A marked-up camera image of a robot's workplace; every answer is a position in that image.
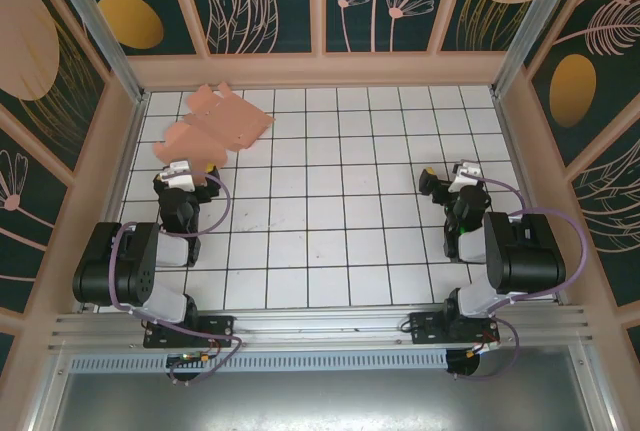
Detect aluminium corner post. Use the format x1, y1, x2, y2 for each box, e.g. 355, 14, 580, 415
491, 0, 600, 98
40, 0, 147, 105

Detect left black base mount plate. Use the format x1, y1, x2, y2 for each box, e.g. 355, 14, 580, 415
143, 315, 236, 350

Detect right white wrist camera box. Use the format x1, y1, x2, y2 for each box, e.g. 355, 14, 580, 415
451, 160, 485, 195

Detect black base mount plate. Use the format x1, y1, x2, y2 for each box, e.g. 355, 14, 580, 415
143, 315, 236, 350
408, 311, 501, 347

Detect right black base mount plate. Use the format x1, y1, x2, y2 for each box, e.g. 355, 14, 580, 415
408, 311, 501, 347

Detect right aluminium corner post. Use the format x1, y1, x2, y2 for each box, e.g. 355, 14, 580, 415
491, 0, 600, 98

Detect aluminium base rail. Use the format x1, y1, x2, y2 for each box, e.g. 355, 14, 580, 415
47, 304, 597, 352

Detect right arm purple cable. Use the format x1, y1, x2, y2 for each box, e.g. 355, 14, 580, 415
452, 175, 587, 382

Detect left aluminium corner post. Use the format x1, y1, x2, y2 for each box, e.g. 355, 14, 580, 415
40, 0, 147, 105

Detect grey metal sheet panel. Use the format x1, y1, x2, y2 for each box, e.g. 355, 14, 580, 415
29, 345, 616, 431

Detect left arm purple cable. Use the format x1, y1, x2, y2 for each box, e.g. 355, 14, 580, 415
107, 170, 246, 387

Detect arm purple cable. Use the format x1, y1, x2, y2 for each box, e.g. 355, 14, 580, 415
452, 175, 587, 382
107, 170, 246, 387

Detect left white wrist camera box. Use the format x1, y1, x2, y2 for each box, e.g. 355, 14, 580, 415
160, 160, 197, 191

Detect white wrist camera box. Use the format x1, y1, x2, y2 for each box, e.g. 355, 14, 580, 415
451, 160, 485, 195
160, 160, 197, 191

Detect slotted grey cable duct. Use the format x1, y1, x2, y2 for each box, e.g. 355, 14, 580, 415
68, 350, 450, 373

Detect small green circuit board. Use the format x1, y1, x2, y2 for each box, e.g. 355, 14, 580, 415
167, 350, 211, 367

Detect pink paper box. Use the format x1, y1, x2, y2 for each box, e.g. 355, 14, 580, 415
152, 81, 277, 176

